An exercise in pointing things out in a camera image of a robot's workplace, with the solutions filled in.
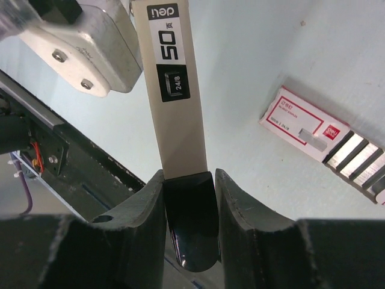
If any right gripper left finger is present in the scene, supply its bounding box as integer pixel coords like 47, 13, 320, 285
1, 171, 165, 288

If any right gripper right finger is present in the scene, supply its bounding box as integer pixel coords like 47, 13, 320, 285
215, 169, 384, 288

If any red white staple box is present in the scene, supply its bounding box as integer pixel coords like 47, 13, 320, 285
259, 86, 384, 205

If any beige black stapler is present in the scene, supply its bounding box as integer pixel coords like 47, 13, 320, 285
132, 1, 220, 272

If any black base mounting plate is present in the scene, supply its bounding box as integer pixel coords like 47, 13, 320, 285
1, 72, 144, 221

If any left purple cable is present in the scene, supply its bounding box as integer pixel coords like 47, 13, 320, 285
11, 152, 34, 213

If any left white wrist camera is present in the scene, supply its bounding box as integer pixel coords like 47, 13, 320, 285
1, 1, 143, 98

